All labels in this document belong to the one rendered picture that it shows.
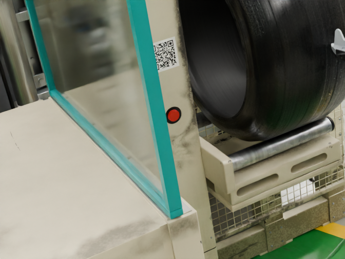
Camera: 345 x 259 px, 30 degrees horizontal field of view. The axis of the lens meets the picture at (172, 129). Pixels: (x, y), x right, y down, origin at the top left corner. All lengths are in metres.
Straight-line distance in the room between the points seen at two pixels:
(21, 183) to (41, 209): 0.09
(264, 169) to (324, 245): 1.18
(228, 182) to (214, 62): 0.50
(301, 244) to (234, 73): 1.08
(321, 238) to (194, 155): 1.30
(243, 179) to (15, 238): 0.89
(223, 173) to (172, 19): 0.40
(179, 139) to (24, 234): 0.82
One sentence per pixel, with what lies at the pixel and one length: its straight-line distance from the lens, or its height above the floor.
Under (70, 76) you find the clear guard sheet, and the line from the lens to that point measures 1.12.
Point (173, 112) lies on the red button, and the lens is 1.60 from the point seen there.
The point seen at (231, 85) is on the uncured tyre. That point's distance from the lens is 1.97.
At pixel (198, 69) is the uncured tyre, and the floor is 1.02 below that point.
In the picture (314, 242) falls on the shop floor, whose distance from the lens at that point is 2.86.
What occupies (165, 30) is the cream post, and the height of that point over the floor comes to 1.28.
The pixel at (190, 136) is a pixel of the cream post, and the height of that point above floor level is 0.98.
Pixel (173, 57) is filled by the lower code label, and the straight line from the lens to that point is 1.56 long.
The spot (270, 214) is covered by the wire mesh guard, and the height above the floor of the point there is 0.32.
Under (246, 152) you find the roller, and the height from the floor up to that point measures 0.92.
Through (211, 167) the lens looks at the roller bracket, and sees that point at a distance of 1.67.
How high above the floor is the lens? 1.74
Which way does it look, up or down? 26 degrees down
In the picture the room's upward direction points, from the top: 10 degrees counter-clockwise
